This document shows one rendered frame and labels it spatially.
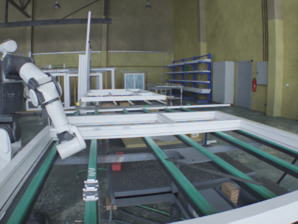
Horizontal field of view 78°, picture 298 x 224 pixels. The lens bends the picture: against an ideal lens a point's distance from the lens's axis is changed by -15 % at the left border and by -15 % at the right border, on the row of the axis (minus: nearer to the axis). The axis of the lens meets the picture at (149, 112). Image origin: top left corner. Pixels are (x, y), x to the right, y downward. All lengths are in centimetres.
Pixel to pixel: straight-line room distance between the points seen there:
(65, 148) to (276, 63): 775
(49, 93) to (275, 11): 813
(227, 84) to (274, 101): 312
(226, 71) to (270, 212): 1000
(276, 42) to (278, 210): 782
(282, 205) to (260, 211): 7
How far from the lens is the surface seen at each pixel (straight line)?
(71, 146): 93
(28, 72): 103
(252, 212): 56
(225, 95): 1046
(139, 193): 133
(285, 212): 63
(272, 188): 146
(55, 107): 91
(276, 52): 821
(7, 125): 137
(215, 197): 108
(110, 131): 139
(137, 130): 141
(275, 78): 813
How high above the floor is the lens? 124
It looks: 9 degrees down
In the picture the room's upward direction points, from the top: straight up
